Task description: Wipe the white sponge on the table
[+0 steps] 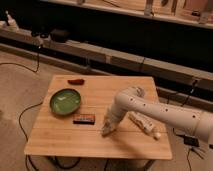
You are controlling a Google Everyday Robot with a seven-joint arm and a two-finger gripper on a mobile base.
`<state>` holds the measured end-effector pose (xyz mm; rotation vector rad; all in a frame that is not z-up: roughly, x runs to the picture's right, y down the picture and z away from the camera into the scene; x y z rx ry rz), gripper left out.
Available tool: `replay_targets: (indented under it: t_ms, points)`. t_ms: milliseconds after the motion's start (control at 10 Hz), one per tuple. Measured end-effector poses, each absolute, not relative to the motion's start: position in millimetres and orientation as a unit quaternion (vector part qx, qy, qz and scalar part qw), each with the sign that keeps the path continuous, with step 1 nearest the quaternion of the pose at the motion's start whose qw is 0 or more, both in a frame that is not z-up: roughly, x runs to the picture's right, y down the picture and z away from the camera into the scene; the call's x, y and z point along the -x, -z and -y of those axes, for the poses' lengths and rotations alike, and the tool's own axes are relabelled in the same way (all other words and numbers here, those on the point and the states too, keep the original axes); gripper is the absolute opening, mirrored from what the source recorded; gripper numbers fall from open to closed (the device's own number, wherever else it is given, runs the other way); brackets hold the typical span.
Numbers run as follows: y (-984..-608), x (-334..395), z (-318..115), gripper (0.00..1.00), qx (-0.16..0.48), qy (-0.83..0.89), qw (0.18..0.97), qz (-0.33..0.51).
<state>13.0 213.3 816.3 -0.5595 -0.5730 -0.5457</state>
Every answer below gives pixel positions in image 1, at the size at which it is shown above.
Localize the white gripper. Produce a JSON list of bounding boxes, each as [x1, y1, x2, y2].
[[103, 112, 120, 131]]

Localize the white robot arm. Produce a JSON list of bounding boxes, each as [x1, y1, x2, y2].
[[102, 86, 213, 144]]

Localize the red rectangular snack box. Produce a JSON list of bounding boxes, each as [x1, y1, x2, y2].
[[73, 114, 95, 125]]

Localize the white plastic bottle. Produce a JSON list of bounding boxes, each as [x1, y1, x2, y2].
[[128, 112, 161, 140]]

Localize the wooden table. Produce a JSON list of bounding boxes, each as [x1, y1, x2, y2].
[[24, 75, 172, 160]]

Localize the dark red chili pepper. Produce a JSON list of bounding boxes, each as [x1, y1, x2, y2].
[[68, 79, 84, 85]]

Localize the green round bowl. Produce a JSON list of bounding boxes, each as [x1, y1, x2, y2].
[[49, 88, 81, 116]]

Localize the black power adapter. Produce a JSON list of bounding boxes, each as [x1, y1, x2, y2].
[[184, 136, 199, 147]]

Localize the black box on ledge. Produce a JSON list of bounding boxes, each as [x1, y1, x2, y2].
[[50, 29, 69, 43]]

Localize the black floor cable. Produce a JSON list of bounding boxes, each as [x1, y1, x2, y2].
[[18, 101, 44, 171]]

